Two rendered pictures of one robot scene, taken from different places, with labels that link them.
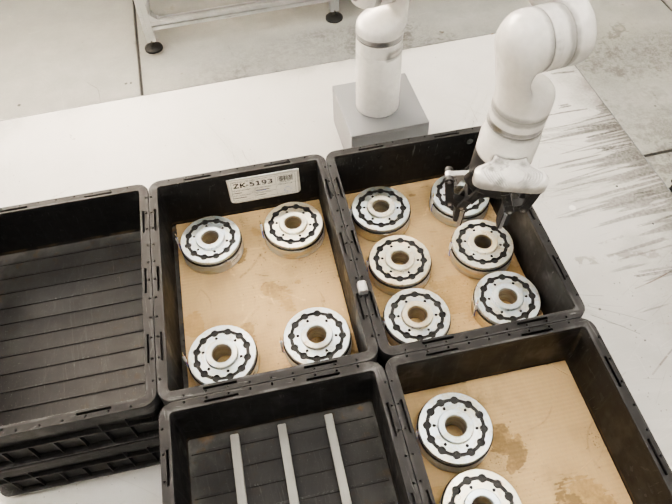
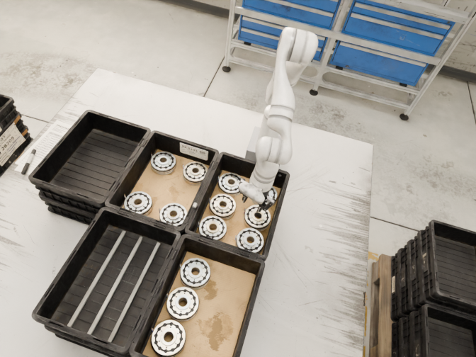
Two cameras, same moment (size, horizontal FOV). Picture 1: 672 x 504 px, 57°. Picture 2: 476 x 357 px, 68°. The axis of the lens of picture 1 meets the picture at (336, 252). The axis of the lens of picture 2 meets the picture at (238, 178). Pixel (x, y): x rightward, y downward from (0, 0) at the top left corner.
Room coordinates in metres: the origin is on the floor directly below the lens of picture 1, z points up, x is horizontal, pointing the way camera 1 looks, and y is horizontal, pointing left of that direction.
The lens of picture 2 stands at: (-0.10, -0.37, 2.02)
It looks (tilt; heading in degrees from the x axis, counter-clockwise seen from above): 53 degrees down; 18
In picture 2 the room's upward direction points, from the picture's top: 11 degrees clockwise
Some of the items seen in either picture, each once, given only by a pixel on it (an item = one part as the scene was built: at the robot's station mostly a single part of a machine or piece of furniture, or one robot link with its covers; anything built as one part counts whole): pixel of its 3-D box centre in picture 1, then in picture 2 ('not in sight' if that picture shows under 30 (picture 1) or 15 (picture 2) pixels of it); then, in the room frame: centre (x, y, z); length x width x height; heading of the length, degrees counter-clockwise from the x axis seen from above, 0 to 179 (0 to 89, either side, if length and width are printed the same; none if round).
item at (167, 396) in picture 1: (253, 265); (166, 177); (0.55, 0.13, 0.92); 0.40 x 0.30 x 0.02; 10
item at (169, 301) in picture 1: (257, 283); (166, 185); (0.55, 0.13, 0.87); 0.40 x 0.30 x 0.11; 10
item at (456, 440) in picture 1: (455, 426); (195, 271); (0.30, -0.15, 0.86); 0.05 x 0.05 x 0.01
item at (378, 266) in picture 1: (399, 260); (222, 205); (0.59, -0.10, 0.86); 0.10 x 0.10 x 0.01
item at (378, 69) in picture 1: (378, 70); (270, 129); (1.04, -0.10, 0.89); 0.09 x 0.09 x 0.17; 19
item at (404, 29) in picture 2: not in sight; (387, 44); (2.66, -0.43, 0.60); 0.72 x 0.03 x 0.56; 102
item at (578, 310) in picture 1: (442, 229); (241, 201); (0.60, -0.17, 0.92); 0.40 x 0.30 x 0.02; 10
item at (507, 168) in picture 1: (512, 142); (259, 180); (0.56, -0.23, 1.14); 0.11 x 0.09 x 0.06; 173
